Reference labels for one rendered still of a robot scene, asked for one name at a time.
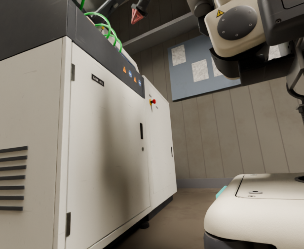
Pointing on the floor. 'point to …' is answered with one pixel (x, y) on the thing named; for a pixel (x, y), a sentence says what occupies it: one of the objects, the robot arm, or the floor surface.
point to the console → (157, 145)
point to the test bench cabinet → (33, 151)
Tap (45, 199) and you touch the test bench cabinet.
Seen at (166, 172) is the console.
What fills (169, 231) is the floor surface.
